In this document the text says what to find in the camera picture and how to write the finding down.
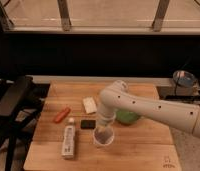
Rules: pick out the translucent yellowish gripper finger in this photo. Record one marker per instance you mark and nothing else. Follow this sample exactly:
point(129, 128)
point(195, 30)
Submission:
point(103, 133)

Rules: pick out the orange carrot toy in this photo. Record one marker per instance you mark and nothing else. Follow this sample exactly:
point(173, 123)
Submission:
point(61, 115)

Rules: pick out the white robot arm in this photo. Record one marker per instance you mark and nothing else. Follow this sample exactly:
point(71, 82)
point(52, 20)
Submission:
point(182, 116)

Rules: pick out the round metal container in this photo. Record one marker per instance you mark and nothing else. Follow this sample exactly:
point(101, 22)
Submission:
point(183, 78)

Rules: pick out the white sponge block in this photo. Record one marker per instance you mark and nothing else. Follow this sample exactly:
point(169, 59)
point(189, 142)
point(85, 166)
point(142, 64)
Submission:
point(89, 105)

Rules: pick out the white plastic bottle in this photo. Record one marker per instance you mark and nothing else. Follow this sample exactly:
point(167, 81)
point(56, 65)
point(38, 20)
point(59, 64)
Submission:
point(68, 145)

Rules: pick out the green ceramic bowl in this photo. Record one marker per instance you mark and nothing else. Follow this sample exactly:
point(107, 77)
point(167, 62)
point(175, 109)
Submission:
point(126, 117)

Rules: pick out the black chair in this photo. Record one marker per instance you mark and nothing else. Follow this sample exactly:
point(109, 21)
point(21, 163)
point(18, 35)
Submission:
point(21, 101)

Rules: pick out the black rectangular block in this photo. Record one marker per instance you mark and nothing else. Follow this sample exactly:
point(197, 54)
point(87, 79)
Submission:
point(88, 124)

